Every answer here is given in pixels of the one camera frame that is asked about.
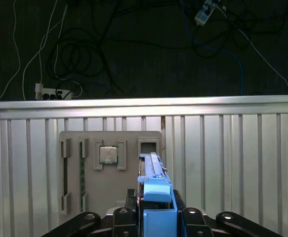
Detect blue floor cable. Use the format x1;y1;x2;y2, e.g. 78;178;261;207
179;0;245;96

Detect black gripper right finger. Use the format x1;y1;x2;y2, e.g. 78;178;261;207
173;189;283;237

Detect white power strip blue sockets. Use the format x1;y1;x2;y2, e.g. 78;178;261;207
194;0;221;27

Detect silver CPU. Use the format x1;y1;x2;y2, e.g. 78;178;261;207
99;145;120;165

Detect hard disk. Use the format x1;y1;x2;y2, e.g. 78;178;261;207
136;152;178;237

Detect white power strip black plugs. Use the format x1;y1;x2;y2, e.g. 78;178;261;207
34;82;83;101

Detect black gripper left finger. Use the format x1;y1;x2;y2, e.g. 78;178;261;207
42;189;138;237

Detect grey parts rack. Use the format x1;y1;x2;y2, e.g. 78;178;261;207
59;130;163;223

